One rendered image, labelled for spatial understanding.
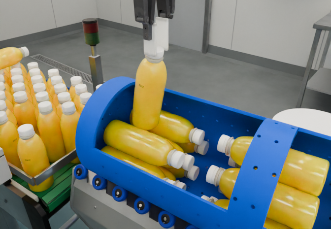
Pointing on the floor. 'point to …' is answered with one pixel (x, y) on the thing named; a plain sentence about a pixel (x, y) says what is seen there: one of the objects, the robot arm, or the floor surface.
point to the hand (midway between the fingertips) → (156, 37)
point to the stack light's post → (96, 71)
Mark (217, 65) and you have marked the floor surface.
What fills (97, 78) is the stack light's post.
